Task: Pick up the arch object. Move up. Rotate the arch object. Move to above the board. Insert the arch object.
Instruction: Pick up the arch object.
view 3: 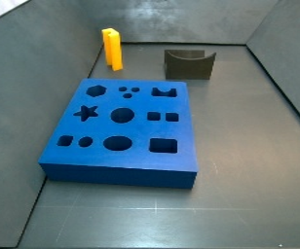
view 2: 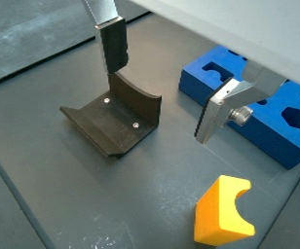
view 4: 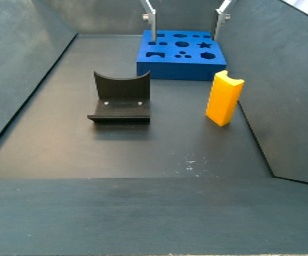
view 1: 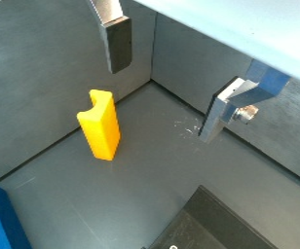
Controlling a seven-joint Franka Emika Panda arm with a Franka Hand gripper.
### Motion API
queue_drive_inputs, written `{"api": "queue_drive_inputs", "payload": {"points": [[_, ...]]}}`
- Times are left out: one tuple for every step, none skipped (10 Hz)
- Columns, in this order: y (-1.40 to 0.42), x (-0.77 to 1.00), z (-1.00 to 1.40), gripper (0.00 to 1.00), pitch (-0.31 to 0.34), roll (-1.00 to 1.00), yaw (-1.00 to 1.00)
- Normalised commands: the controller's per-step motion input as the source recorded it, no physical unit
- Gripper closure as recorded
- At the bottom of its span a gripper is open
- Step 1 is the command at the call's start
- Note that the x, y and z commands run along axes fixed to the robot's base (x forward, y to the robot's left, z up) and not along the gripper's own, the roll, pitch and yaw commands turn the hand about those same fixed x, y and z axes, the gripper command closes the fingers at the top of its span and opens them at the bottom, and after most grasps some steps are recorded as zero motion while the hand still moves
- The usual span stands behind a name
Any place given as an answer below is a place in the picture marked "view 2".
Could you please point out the black curved holder stand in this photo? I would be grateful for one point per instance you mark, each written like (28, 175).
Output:
(120, 118)

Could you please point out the yellow arch block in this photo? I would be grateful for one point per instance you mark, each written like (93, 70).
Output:
(219, 224)

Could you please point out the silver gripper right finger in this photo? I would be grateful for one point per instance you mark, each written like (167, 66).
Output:
(228, 103)

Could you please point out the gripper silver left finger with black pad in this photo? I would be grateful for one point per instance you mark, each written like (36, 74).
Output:
(111, 28)

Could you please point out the blue foam shape board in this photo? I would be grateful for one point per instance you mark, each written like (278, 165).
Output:
(274, 127)

